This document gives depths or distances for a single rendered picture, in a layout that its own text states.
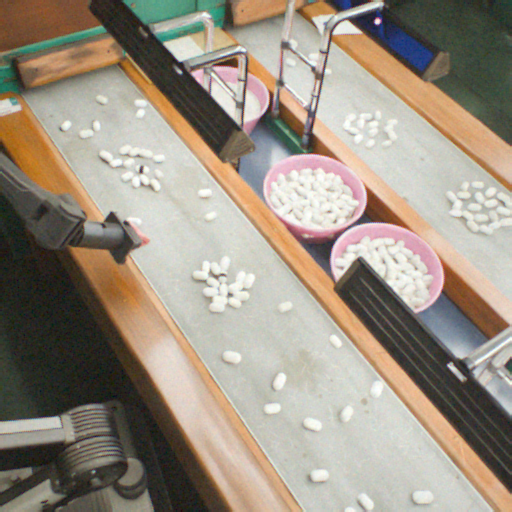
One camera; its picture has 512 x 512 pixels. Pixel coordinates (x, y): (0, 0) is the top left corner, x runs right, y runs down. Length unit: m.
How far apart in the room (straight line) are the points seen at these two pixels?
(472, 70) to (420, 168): 1.92
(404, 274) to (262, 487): 0.63
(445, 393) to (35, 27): 1.41
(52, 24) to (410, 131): 1.05
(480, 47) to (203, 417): 3.04
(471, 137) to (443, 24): 2.12
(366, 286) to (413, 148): 0.88
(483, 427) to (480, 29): 3.27
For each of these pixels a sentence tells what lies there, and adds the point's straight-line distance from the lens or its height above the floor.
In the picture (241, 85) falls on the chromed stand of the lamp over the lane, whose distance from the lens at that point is 1.47.
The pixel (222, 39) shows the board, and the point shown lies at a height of 0.78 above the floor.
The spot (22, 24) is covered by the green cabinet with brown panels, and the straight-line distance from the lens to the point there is 1.85.
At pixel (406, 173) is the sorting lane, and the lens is 1.76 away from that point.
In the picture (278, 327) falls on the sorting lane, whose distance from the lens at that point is 1.36.
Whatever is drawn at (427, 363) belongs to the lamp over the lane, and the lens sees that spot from 0.98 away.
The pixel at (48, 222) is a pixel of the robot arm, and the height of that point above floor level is 1.01.
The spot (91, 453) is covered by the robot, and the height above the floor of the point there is 0.79.
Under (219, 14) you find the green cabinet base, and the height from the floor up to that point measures 0.81.
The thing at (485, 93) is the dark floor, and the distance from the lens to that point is 3.52.
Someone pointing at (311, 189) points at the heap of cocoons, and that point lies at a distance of 1.66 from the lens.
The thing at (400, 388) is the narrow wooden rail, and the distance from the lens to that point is 1.32.
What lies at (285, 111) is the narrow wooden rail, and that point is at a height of 0.75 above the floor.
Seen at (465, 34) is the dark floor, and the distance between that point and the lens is 3.95.
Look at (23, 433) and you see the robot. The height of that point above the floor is 0.83.
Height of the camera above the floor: 1.89
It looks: 52 degrees down
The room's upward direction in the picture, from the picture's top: 8 degrees clockwise
